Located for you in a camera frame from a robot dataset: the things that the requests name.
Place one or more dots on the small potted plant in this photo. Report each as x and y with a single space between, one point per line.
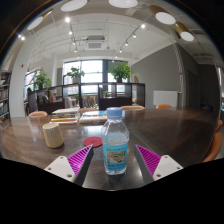
75 72

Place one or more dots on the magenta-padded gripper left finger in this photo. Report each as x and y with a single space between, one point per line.
60 168

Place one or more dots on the tall stack of books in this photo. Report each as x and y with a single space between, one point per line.
65 115

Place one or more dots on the white wall panel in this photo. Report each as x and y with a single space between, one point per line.
165 98

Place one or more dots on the large potted plant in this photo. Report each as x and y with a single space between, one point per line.
120 70

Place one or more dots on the tall bookshelf with books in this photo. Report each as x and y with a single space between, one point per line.
4 96

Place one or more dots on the clear water bottle blue cap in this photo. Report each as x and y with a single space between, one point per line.
115 150

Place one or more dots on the ceiling air conditioner unit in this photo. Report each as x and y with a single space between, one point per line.
95 43

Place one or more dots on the dark low shelf unit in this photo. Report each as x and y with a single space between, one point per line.
115 101

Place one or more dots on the ceiling lights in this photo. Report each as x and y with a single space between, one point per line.
165 17

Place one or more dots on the orange chairs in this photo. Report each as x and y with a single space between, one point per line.
213 146

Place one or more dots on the flat round red coaster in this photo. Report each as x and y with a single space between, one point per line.
91 142

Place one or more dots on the bushy potted plant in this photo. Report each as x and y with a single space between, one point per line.
41 81

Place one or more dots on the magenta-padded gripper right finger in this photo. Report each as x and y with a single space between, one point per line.
166 166

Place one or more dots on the cream ceramic cup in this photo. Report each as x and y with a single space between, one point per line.
53 135

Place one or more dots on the flat books with blue cover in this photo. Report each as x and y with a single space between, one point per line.
91 117

